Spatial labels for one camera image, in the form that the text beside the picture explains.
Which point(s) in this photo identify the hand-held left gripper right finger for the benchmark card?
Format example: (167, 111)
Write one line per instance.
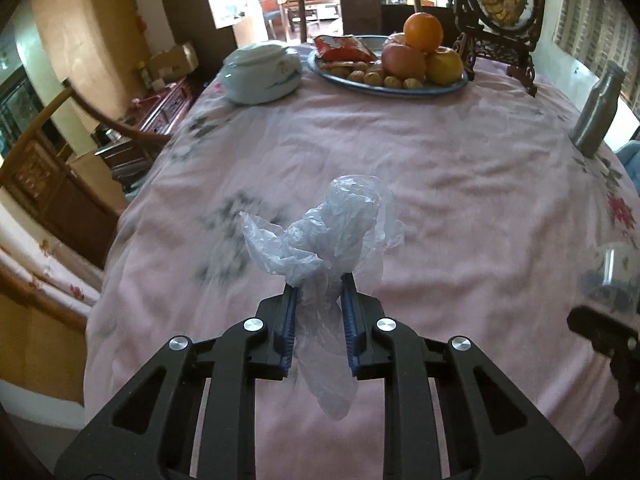
(350, 330)

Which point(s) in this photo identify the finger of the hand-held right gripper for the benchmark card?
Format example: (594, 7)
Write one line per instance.
(600, 330)

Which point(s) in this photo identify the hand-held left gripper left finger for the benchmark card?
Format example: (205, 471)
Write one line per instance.
(287, 330)

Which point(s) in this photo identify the clear plastic container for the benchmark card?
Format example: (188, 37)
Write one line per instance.
(612, 265)

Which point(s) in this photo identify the clear plastic bag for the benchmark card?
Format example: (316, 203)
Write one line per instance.
(330, 230)

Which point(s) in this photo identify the blue sofa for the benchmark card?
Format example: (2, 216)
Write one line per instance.
(632, 160)

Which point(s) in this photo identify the pink floral tablecloth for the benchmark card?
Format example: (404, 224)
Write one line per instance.
(475, 210)

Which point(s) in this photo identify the white flat panel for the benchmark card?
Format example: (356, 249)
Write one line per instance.
(625, 125)

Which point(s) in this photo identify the silver metal bottle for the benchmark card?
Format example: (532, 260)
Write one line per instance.
(595, 120)

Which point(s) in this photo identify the pale lidded ceramic pot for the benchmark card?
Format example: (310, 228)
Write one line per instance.
(260, 80)

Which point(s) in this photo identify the pile of walnuts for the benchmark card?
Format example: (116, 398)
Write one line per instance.
(372, 79)

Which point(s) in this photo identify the round metal fruit plate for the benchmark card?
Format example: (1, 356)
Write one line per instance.
(435, 91)

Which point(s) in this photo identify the white red floral curtain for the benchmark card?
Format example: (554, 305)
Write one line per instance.
(40, 265)

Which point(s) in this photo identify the low carved wooden cabinet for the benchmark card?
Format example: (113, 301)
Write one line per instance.
(160, 105)

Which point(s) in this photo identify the red apple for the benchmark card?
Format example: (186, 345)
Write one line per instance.
(402, 60)

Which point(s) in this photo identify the yellow green apple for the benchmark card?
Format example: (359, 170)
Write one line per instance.
(444, 66)

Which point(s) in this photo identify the red snack packet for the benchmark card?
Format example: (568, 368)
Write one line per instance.
(345, 47)

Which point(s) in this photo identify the small cardboard box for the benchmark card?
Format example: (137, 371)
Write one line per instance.
(172, 60)

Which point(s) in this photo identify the orange fruit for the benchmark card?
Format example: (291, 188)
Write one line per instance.
(423, 32)

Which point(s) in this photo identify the checked brown curtain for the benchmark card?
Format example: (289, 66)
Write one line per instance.
(590, 15)

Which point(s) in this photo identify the dark wooden dining chair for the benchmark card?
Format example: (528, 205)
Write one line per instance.
(360, 7)

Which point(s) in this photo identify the curved wooden armchair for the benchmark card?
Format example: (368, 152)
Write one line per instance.
(50, 105)

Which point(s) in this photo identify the dark framed glass partition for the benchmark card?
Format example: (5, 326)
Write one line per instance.
(15, 105)

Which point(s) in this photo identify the light wooden wardrobe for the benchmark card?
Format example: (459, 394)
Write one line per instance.
(85, 35)

